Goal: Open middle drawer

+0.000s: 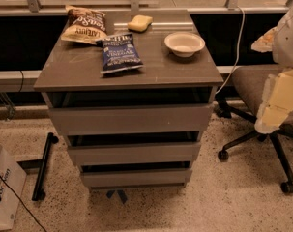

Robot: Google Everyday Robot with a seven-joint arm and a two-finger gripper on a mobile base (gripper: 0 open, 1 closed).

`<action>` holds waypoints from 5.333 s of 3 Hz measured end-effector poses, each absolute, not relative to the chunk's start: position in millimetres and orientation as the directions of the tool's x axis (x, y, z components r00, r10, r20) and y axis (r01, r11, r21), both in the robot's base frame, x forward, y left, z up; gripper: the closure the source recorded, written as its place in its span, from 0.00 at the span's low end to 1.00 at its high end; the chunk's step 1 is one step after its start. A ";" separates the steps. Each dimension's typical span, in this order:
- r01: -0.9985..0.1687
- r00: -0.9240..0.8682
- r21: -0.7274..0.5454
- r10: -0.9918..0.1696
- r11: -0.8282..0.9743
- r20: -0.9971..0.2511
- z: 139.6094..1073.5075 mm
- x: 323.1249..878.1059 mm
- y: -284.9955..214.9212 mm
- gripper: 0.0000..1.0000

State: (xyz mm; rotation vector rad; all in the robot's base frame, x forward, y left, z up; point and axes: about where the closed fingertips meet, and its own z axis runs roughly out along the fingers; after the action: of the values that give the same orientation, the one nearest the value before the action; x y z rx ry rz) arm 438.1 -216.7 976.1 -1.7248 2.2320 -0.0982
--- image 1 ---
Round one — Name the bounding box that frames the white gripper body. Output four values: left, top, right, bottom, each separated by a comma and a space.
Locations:
272, 5, 293, 68

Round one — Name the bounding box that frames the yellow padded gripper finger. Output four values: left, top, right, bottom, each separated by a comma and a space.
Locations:
251, 27, 277, 53
254, 69, 293, 134

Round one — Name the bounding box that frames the grey drawer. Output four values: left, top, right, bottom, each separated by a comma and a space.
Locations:
68, 142, 201, 166
80, 169, 192, 188
49, 104, 213, 135

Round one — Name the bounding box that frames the grey bottom drawer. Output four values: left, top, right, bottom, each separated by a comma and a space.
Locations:
80, 169, 192, 188

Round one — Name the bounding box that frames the grey top drawer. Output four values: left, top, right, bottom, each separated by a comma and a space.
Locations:
49, 104, 213, 135

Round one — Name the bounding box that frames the grey office chair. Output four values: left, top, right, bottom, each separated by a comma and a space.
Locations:
218, 65, 293, 193

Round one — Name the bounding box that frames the white bowl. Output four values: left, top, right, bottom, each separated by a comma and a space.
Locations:
164, 32, 205, 58

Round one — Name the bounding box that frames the yellow sponge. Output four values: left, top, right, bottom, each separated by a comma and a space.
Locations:
127, 15, 153, 33

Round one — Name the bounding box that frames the blue chip bag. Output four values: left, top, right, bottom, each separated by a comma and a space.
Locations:
96, 33, 143, 75

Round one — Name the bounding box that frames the brown chip bag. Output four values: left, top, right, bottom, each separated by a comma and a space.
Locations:
61, 5, 107, 44

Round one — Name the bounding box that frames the blue tape cross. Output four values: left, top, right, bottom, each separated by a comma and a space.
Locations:
105, 188, 129, 205

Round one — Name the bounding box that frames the black metal bar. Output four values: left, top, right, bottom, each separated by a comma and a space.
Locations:
32, 132, 59, 201

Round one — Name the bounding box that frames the white cardboard box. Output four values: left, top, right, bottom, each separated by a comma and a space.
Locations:
0, 144, 26, 231

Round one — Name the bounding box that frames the white cable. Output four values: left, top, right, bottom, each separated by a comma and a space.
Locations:
215, 5, 247, 96

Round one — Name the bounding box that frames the black floor cable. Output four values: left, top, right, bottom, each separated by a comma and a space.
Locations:
0, 158, 48, 232

